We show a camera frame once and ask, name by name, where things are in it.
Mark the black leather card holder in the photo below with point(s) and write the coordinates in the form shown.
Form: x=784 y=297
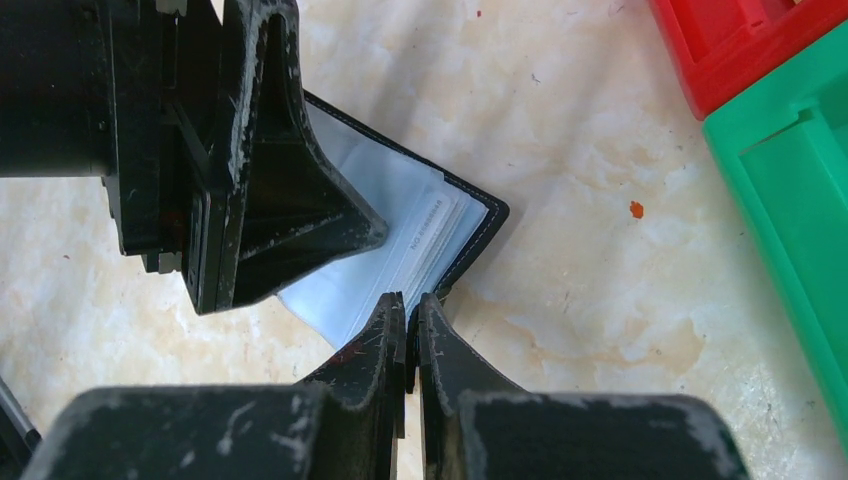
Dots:
x=438 y=225

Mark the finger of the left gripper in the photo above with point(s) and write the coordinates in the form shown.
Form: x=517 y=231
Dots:
x=268 y=207

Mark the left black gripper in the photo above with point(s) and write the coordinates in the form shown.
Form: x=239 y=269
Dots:
x=111 y=89

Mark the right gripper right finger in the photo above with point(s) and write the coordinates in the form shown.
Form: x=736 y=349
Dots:
x=478 y=424

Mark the red bin with wooden blocks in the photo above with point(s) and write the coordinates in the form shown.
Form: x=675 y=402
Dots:
x=720 y=48

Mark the green plastic bin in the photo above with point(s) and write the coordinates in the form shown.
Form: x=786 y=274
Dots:
x=781 y=147

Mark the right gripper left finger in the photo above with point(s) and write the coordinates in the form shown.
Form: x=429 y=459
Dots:
x=341 y=421

